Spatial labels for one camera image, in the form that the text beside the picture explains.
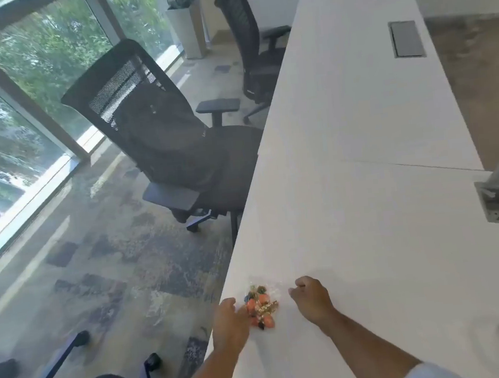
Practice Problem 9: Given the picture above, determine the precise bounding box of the person's left hand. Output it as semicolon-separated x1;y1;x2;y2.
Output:
208;295;253;354

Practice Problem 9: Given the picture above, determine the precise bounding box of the person's right hand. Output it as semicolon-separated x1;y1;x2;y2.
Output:
287;273;338;329

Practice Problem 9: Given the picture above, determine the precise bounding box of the clear plastic bag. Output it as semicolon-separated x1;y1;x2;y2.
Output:
240;272;300;333

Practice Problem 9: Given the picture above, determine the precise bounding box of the person's right forearm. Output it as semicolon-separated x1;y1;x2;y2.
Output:
317;302;427;378

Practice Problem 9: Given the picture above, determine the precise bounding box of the person's left forearm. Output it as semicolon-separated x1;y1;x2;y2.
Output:
172;339;247;378

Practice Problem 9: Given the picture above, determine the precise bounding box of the person's white right sleeve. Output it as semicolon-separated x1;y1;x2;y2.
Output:
398;357;467;378

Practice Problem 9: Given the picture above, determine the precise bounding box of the black mesh office chair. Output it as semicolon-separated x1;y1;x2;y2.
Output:
213;0;301;127
55;26;276;261

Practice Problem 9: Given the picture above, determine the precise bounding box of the black backpack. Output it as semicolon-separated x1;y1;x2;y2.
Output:
110;81;232;201

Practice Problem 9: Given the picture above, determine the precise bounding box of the white square planter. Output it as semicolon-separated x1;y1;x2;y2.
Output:
165;4;209;62

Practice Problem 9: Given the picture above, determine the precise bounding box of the large glass window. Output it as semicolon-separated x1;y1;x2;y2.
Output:
0;0;204;269

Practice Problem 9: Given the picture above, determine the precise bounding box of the closed grey desk cable box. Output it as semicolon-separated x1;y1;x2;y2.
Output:
387;18;427;61

